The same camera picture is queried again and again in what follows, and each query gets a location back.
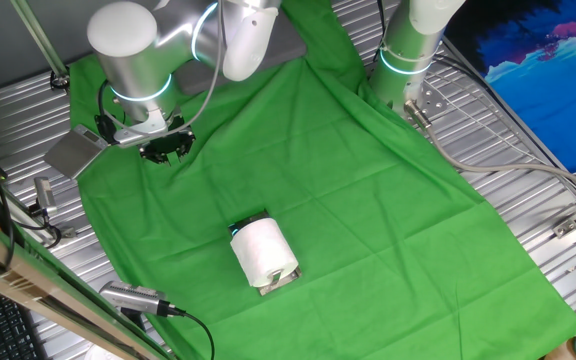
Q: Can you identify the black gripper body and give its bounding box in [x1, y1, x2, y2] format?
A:
[142, 130, 189, 157]

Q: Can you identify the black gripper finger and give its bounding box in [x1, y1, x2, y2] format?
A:
[175, 127, 197, 162]
[137, 144, 173, 167]

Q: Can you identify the white toilet paper roll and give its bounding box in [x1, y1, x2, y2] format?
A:
[229, 217, 300, 289]

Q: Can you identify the chrome toilet paper holder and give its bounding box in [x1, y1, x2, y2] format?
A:
[227, 209, 303, 297]

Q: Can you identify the silver digital scale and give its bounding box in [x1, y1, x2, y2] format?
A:
[43, 124, 110, 180]

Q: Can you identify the grey flat pad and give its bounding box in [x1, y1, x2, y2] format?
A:
[172, 14, 309, 96]

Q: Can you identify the green cloth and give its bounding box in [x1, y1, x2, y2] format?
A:
[69, 0, 576, 360]

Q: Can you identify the blue painted poster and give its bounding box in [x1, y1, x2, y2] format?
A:
[442, 0, 576, 174]

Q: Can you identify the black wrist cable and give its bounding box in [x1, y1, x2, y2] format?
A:
[95, 78, 119, 145]

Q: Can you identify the small silver camera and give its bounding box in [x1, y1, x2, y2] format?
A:
[32, 176, 59, 219]

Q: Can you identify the thin black looped cable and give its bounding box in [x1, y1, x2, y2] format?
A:
[15, 207, 64, 250]

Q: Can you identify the silver ribbed camera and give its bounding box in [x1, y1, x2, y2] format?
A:
[98, 279, 187, 319]

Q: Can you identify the aluminium frame post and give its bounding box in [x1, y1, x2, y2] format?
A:
[10, 0, 72, 91]

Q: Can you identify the aluminium frame beam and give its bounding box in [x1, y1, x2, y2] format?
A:
[0, 207, 179, 360]

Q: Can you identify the black camera cable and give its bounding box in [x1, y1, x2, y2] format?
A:
[167, 304, 217, 360]

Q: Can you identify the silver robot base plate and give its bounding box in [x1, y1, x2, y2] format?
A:
[392, 74, 450, 121]

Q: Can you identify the thick grey robot cable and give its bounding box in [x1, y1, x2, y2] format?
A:
[402, 98, 576, 201]

